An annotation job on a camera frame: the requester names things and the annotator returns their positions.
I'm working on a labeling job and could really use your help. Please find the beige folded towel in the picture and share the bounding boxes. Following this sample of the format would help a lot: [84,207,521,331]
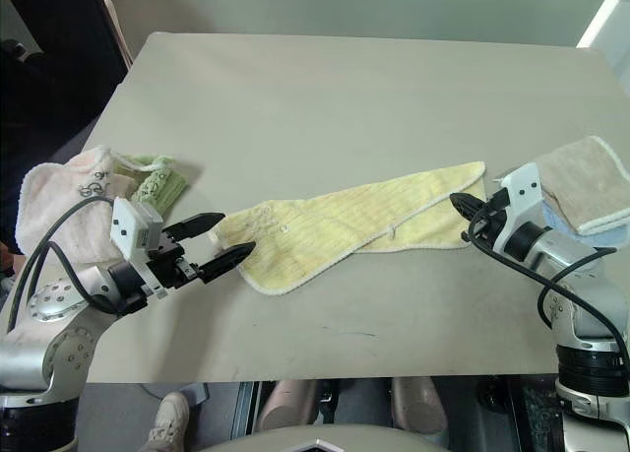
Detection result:
[535,135,630,236]

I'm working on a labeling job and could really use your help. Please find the light wooden plank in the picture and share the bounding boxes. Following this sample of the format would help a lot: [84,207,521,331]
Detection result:
[104,0,134,72]

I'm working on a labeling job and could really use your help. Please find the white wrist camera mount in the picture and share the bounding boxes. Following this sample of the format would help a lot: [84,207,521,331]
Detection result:
[108,197,168,300]
[491,162,546,256]

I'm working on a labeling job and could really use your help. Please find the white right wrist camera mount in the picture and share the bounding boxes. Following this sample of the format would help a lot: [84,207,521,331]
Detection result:
[491,162,546,256]

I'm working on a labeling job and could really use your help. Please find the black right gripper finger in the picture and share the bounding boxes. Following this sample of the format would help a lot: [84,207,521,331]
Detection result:
[451,195,486,223]
[450,191,487,212]

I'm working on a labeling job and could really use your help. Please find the white sneaker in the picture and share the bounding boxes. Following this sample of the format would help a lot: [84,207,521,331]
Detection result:
[147,391,191,452]

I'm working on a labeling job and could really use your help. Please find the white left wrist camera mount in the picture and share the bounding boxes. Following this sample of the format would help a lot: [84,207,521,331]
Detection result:
[108,197,168,300]

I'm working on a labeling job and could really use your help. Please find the yellow towel with white trim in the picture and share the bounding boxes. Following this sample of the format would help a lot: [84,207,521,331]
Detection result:
[210,161,489,296]

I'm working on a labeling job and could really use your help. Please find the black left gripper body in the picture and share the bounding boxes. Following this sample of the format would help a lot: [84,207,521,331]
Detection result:
[146,224,207,291]

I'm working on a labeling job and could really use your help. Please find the white frame post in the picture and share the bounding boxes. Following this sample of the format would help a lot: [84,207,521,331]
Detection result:
[575,0,630,49]

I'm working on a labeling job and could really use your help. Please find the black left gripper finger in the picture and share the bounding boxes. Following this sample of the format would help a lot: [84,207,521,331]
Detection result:
[198,240,258,284]
[168,211,227,242]

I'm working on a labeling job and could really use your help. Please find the large black furniture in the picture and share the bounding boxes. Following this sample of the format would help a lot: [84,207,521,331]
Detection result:
[0,0,130,256]

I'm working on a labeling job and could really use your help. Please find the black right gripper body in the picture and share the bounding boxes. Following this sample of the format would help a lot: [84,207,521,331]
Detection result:
[472,187,512,240]

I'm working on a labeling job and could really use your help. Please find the pink towel with white trim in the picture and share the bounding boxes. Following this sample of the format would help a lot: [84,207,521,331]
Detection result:
[14,145,142,284]

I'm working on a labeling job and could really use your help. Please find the grey robot torso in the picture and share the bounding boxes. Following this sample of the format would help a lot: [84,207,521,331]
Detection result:
[196,424,444,452]

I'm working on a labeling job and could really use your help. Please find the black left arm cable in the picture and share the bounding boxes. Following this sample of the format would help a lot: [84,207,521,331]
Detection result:
[5,195,124,335]

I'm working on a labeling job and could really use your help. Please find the green knitted towel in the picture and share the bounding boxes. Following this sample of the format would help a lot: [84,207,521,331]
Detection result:
[117,152,192,213]

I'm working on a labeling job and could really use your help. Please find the pinkish rounded cylinder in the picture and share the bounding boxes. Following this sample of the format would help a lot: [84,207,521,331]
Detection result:
[256,378,317,431]
[391,376,449,436]

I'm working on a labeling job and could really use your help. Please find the light blue folded towel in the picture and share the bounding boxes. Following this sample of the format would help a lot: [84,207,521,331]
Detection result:
[540,198,630,251]

